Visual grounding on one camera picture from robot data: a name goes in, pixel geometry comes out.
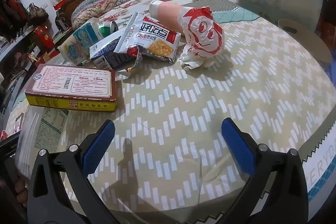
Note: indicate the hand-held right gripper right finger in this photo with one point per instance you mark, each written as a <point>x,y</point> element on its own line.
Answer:
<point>237,146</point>

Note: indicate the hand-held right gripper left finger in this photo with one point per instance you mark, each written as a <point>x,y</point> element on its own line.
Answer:
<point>98,146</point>

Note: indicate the clear plastic wrapper with label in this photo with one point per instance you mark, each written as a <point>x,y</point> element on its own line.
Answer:
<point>51,124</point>

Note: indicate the maroon yellow cardboard box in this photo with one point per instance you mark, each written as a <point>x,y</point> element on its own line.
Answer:
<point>71,81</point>

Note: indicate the blue white carton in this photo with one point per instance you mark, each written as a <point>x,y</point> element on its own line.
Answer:
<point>105,52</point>

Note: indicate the white blue pouch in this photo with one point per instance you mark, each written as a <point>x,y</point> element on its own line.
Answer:
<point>76,43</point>

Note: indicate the crushed green drink can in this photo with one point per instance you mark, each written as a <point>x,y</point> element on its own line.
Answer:
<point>107,27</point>

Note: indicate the red white printed plastic wrapper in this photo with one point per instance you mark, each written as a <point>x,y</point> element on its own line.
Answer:
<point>203,29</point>

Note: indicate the white red cracker packet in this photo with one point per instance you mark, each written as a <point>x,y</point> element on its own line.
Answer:
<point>153,37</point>

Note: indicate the beige round bin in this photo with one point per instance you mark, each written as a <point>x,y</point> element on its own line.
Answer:
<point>311,43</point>

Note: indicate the pink bottle with white cap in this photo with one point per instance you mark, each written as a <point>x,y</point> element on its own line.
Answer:
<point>168,12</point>

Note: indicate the person's left hand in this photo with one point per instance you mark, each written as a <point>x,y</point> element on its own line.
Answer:
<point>21,192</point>

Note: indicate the beige chevron bedspread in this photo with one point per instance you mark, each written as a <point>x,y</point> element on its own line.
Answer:
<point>183,108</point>

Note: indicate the red gift box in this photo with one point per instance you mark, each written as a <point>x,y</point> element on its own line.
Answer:
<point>42,36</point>

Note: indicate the brown handbag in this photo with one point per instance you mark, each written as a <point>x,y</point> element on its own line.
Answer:
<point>38,14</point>

